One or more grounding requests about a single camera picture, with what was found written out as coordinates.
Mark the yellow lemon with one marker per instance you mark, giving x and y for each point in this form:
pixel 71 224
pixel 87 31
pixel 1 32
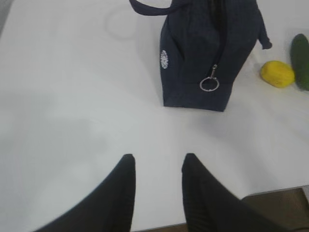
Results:
pixel 277 74

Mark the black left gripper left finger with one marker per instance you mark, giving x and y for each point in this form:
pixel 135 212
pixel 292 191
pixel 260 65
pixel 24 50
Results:
pixel 108 208

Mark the green cucumber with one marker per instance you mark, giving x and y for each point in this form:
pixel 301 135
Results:
pixel 299 53

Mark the dark navy fabric bag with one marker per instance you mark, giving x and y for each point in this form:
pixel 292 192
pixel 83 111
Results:
pixel 203 46

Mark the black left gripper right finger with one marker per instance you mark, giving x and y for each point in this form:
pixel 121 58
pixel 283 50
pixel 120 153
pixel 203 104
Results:
pixel 210 207

